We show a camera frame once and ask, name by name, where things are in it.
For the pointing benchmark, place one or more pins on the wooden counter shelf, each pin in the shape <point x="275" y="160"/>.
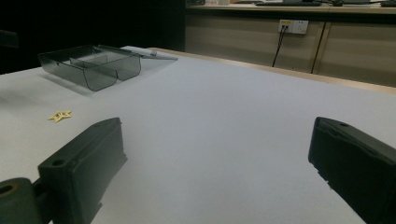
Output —
<point x="292" y="8"/>

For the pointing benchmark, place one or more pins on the white wall power socket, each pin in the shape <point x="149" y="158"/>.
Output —
<point x="293" y="26"/>

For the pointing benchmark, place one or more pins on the clear grey plastic organizer box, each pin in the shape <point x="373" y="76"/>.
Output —
<point x="90" y="66"/>

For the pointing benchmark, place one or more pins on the small yellow star-shaped piece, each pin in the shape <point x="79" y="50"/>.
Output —
<point x="60" y="116"/>

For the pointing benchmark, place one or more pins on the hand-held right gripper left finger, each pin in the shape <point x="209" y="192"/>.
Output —
<point x="84" y="165"/>

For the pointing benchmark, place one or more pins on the black keyboard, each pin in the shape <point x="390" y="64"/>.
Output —
<point x="288" y="3"/>

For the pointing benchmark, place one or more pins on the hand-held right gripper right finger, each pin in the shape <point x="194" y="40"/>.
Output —
<point x="358" y="161"/>

